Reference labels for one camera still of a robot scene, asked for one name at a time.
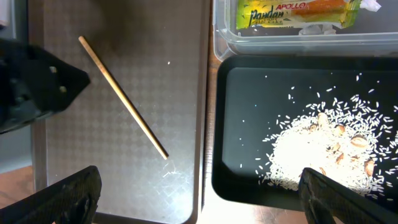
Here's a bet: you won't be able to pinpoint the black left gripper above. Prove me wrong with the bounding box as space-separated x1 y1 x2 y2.
1 39 90 134

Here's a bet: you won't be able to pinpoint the yellow orange snack wrapper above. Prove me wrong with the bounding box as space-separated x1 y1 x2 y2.
236 0 361 29

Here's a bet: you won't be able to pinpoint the black rectangular tray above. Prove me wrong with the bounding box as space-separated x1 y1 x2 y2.
211 55 397 210

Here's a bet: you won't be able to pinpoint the wooden chopstick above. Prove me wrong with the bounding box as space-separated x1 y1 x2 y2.
78 36 169 160

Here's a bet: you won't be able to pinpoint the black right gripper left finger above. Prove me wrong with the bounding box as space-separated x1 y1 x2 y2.
1 166 102 224

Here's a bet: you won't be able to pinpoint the rice and food scraps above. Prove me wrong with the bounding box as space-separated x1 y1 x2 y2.
254 73 398 202

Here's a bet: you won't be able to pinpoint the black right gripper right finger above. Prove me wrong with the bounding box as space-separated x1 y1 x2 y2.
298 167 397 224

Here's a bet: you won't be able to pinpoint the dark brown serving tray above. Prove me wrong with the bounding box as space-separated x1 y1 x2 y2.
27 0 210 223

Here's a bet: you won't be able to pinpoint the clear plastic waste bin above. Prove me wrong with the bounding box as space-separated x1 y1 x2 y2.
213 0 397 60

